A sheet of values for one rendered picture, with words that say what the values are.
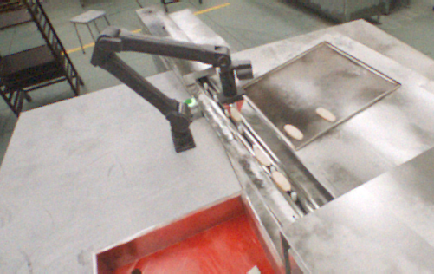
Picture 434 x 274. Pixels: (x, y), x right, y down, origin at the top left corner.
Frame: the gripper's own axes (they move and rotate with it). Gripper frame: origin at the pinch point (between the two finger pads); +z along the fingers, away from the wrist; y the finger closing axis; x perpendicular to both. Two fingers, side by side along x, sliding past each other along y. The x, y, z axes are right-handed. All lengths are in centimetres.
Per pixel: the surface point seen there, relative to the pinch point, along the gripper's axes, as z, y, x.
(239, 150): 6.7, -5.7, -14.7
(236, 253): 10, -24, -51
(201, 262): 10, -35, -48
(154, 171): 11.0, -37.5, -1.7
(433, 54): 93, 247, 93
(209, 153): 11.0, -15.5, -5.0
